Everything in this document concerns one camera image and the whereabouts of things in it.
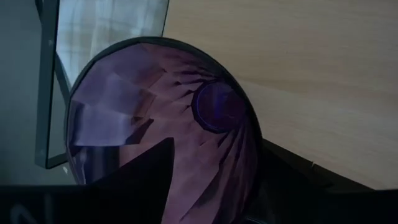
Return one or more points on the purple translucent tumbler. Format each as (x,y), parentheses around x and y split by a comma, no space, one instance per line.
(140,102)

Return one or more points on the white plaid cloth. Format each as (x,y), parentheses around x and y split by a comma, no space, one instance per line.
(102,25)

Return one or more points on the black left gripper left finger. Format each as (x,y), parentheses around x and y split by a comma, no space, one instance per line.
(124,199)

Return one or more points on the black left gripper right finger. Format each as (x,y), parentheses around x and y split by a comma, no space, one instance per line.
(311,199)

